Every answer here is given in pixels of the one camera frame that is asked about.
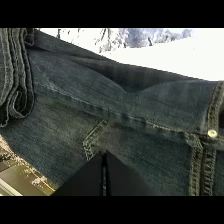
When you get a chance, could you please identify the blue jeans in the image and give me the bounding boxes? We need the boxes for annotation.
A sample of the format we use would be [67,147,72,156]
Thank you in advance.
[0,27,224,197]

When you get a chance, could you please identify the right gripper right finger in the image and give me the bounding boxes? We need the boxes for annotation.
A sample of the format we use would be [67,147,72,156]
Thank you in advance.
[105,150,158,197]

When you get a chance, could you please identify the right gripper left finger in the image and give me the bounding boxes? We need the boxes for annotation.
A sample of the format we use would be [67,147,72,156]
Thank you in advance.
[52,150,107,197]

